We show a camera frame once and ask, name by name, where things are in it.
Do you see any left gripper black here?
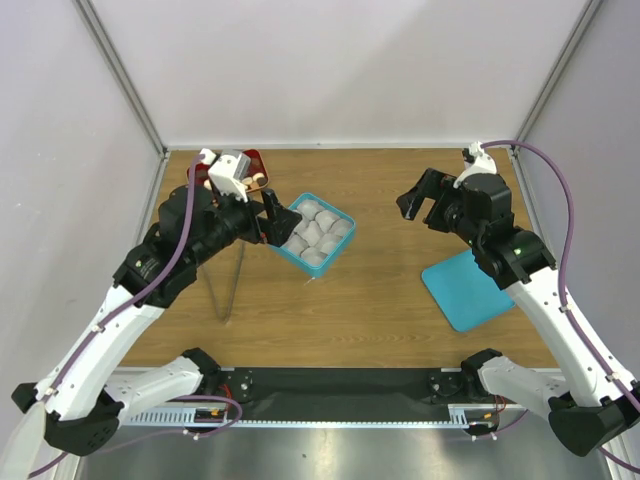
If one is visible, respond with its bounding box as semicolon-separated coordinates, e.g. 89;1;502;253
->
188;182;301;267

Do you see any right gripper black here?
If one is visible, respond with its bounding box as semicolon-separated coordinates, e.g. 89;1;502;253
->
394;167;483;248

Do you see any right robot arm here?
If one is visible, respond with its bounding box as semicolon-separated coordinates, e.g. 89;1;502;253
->
396;168;639;457

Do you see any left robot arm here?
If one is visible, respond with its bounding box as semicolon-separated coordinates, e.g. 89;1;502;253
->
12;186;302;456

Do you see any blue tin box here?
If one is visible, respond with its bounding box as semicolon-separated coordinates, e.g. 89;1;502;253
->
271;193;356;279

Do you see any red tray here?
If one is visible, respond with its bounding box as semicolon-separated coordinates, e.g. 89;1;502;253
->
195;149;269;193

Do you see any blue tin lid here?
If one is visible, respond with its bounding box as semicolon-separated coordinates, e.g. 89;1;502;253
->
421;250;515;333

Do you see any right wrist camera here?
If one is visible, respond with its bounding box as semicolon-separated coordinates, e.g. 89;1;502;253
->
454;141;497;189

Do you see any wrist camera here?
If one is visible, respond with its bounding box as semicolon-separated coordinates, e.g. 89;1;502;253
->
454;141;497;189
207;150;251;202

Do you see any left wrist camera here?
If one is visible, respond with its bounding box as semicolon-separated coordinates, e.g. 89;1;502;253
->
207;150;251;202

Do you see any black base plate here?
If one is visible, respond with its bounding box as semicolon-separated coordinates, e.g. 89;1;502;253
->
218;367;486;424

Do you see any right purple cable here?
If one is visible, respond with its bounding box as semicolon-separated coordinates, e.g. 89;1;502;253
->
479;139;640;471

